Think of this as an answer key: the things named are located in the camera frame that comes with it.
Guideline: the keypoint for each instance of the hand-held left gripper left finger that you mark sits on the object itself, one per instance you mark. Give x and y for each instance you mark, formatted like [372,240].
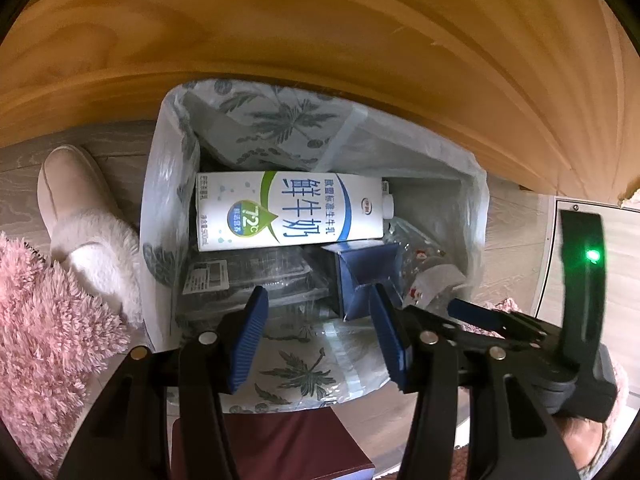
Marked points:
[247,340]

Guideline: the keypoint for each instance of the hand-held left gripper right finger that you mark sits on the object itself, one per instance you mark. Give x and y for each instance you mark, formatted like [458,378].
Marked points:
[392,340]

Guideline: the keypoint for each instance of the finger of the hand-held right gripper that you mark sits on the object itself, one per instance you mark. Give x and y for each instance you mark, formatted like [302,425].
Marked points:
[475,312]

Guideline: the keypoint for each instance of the clear plastic container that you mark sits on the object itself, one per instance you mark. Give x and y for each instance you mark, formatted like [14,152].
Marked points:
[280,280]

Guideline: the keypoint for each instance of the white milk carton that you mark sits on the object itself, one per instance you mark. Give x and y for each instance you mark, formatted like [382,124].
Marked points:
[300,210]

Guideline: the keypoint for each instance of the bin with palm print liner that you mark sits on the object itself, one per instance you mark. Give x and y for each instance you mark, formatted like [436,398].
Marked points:
[280,110]

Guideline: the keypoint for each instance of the person's right forearm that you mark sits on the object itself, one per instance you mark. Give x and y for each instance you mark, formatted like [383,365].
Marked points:
[614,442]

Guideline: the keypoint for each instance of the person's right hand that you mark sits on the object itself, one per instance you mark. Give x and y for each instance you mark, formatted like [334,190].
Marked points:
[582,440]

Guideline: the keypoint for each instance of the clear plastic bottle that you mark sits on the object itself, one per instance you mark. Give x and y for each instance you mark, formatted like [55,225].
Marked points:
[430,270]

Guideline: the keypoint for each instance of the blue carton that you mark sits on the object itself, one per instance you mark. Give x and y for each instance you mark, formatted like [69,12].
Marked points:
[365,265]

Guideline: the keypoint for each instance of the beige door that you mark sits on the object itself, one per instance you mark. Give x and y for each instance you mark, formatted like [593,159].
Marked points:
[625,285]

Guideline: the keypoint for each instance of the maroon trouser leg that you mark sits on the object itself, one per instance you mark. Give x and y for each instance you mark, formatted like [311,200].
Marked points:
[280,445]

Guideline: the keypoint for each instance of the pink shaggy rug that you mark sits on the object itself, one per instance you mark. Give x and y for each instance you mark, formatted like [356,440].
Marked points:
[45,340]

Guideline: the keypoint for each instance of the beige fluffy slipper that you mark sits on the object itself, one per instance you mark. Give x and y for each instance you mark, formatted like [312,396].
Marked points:
[75,195]

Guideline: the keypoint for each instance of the wooden bed frame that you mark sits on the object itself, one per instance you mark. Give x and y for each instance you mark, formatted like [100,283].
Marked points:
[300,20]

